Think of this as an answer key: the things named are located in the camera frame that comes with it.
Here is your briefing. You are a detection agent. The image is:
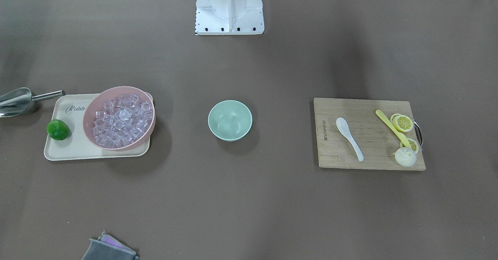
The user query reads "purple cleaning cloth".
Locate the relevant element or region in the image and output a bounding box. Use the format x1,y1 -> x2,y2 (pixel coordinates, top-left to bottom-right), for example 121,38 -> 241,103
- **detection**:
97,231 -> 137,254

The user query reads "grey cleaning cloth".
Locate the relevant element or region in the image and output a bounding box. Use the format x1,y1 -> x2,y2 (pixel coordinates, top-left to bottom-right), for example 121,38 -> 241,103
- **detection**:
82,239 -> 139,260

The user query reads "pink bowl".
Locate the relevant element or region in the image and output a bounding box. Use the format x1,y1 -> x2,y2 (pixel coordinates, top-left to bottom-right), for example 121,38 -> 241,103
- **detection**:
82,86 -> 156,151

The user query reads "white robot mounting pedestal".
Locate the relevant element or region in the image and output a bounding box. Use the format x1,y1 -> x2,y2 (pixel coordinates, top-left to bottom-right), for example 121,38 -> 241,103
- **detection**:
195,0 -> 265,35

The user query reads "cream serving tray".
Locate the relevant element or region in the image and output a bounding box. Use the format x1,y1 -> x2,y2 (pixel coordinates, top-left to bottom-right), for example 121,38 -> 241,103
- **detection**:
44,93 -> 151,161

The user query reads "clear ice cubes pile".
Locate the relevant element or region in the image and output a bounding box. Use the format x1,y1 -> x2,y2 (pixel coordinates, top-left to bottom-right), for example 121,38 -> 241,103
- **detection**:
92,93 -> 154,149

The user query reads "steel ice scoop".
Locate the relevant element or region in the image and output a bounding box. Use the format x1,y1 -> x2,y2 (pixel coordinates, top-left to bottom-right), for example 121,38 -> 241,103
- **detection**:
0,88 -> 66,118

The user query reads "white ceramic spoon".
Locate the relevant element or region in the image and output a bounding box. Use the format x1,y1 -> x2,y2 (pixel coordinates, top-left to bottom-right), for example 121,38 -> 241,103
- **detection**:
336,118 -> 364,162

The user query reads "lemon slice near bun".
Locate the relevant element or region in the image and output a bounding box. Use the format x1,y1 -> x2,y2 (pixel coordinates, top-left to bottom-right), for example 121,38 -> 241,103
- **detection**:
406,138 -> 420,154

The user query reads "bamboo cutting board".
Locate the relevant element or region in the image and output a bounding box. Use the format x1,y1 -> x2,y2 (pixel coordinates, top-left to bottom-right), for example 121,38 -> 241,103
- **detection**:
313,97 -> 426,171

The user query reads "mint green bowl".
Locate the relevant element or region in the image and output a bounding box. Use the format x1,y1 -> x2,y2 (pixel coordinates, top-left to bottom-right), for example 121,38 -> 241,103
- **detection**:
207,99 -> 253,142

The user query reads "yellow plastic knife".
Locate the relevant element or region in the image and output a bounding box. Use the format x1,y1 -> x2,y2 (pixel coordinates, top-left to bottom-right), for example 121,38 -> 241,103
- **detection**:
375,109 -> 411,149

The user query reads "green bell pepper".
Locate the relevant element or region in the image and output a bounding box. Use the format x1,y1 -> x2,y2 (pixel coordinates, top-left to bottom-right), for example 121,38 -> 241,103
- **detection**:
46,119 -> 71,141

